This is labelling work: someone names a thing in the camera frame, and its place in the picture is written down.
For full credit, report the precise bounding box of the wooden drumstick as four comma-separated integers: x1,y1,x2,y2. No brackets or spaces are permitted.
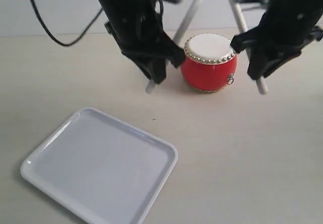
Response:
145,0,212,95
228,0,268,95

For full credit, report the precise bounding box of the red small drum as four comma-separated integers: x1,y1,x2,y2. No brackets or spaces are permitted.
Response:
180,33,237,93

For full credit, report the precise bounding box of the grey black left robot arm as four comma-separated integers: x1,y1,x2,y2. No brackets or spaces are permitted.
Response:
98,0,186,84

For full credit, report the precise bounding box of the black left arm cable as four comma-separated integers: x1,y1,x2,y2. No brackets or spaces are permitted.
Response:
19,0,104,47

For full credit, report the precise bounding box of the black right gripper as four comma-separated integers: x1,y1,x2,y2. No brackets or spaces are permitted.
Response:
230,0,322,80

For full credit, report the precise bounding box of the white plastic tray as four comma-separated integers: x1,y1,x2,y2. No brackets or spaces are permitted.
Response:
20,107,178,223

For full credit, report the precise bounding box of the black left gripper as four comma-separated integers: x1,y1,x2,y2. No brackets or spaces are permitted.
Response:
104,7,186,84

